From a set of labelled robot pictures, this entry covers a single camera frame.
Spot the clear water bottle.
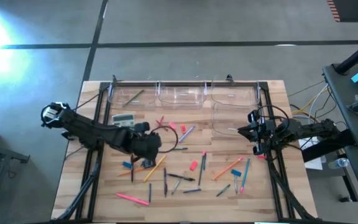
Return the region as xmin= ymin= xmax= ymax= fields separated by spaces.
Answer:
xmin=328 ymin=157 xmax=350 ymax=170

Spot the hazard striped floor mat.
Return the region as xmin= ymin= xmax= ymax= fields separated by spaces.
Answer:
xmin=326 ymin=0 xmax=358 ymax=23

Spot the yellow cable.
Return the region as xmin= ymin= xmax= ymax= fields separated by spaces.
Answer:
xmin=290 ymin=90 xmax=329 ymax=122

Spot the grey desk calculator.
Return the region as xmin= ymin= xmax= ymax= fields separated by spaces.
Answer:
xmin=111 ymin=113 xmax=135 ymax=128

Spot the black desk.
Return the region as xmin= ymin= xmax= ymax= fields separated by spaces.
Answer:
xmin=323 ymin=60 xmax=358 ymax=224

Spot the white paper sheet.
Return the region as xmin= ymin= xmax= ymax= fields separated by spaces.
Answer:
xmin=298 ymin=136 xmax=326 ymax=171

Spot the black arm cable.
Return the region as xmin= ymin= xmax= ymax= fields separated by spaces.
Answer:
xmin=150 ymin=124 xmax=180 ymax=154
xmin=255 ymin=105 xmax=291 ymax=131

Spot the lilac pen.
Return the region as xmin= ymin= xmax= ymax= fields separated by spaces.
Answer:
xmin=178 ymin=124 xmax=196 ymax=143

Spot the orange pencil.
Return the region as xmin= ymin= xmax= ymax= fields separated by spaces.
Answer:
xmin=117 ymin=167 xmax=152 ymax=177
xmin=212 ymin=156 xmax=244 ymax=181

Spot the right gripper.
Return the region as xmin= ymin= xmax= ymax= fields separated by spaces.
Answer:
xmin=237 ymin=108 xmax=280 ymax=156

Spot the black aluminium frame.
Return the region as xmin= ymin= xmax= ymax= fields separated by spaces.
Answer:
xmin=53 ymin=74 xmax=318 ymax=224

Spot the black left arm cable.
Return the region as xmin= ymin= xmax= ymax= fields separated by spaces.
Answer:
xmin=150 ymin=124 xmax=180 ymax=154

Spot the dark green pencil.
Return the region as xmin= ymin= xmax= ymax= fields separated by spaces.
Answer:
xmin=122 ymin=89 xmax=145 ymax=107

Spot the black side table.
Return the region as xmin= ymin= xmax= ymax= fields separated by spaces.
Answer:
xmin=0 ymin=123 xmax=30 ymax=190

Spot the dark teal pencil pink eraser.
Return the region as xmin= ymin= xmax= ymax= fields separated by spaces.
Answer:
xmin=197 ymin=151 xmax=206 ymax=187

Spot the light blue pencil pink eraser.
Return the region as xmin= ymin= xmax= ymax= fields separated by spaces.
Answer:
xmin=239 ymin=157 xmax=251 ymax=194

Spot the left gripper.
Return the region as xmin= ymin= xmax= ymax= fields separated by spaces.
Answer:
xmin=126 ymin=121 xmax=163 ymax=161

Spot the clear plastic bin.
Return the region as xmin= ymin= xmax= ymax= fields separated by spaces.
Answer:
xmin=210 ymin=80 xmax=260 ymax=107
xmin=211 ymin=101 xmax=264 ymax=138
xmin=107 ymin=81 xmax=160 ymax=110
xmin=157 ymin=80 xmax=208 ymax=110

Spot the black monitor pole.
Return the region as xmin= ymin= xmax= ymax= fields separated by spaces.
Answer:
xmin=335 ymin=36 xmax=358 ymax=75

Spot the yellow pencil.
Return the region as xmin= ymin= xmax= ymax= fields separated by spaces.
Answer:
xmin=143 ymin=154 xmax=167 ymax=183

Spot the black gel pen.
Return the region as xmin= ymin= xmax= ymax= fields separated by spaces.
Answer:
xmin=167 ymin=173 xmax=196 ymax=182

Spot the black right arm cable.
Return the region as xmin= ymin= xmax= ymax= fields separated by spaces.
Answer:
xmin=255 ymin=105 xmax=291 ymax=131

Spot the green crayon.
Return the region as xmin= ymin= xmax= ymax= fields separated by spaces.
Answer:
xmin=215 ymin=184 xmax=231 ymax=197

